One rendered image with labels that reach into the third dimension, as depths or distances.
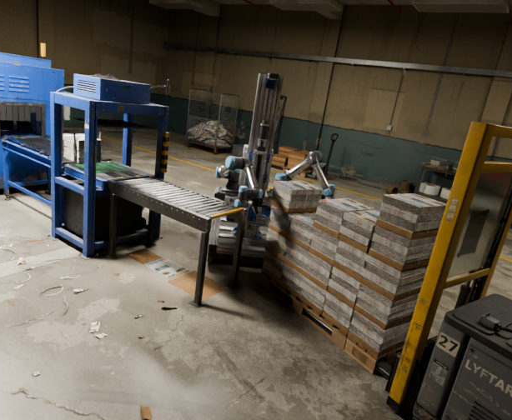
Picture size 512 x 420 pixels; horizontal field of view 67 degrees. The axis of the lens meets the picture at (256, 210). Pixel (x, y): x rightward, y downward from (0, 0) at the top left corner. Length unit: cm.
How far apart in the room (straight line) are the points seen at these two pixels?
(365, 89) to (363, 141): 125
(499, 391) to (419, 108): 799
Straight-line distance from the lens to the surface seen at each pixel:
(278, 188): 360
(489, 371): 250
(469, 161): 230
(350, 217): 299
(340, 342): 330
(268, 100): 418
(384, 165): 1005
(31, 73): 618
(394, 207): 276
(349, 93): 1040
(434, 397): 273
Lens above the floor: 182
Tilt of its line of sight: 17 degrees down
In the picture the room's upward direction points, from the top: 9 degrees clockwise
